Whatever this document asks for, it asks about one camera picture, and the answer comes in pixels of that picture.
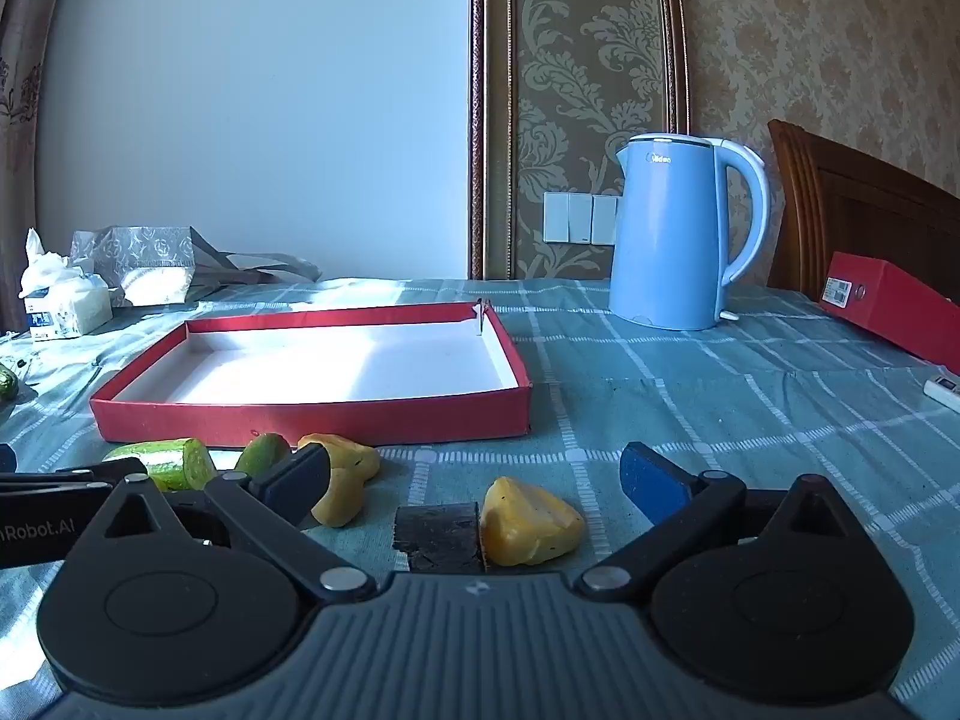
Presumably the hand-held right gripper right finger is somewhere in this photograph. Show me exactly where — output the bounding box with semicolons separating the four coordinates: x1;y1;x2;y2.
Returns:
576;442;863;601

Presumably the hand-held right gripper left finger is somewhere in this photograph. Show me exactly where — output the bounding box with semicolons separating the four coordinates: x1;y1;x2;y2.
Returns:
101;444;378;605

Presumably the green tomato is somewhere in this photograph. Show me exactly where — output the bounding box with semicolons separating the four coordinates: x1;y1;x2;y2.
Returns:
235;433;292;479

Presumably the green cucumber half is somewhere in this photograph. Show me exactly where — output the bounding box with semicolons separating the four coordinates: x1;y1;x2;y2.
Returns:
101;437;218;494

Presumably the red cardboard tray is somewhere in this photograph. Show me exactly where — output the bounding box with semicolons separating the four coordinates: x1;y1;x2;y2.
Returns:
88;298;533;447

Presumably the white tissue pack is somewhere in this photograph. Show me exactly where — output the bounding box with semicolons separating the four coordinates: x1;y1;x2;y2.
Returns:
19;227;113;342

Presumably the grey patterned bag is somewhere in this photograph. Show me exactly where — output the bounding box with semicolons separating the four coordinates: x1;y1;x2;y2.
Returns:
70;225;323;308

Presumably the blue electric kettle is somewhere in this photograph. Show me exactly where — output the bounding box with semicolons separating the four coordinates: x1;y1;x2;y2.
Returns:
607;133;771;332

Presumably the red flat box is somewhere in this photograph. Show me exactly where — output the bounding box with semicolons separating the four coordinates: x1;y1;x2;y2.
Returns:
816;251;960;376

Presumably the white remote control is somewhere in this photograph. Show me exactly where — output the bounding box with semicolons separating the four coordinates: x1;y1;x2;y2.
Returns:
922;376;960;413

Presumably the brown patterned curtain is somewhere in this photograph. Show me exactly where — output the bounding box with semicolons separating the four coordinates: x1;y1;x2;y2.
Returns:
0;0;76;335

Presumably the white wall switch panel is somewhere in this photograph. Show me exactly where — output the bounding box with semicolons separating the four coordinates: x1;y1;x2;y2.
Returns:
544;191;620;245

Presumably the ornate gold wall moulding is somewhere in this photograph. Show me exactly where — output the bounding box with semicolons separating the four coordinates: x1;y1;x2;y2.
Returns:
469;0;687;282

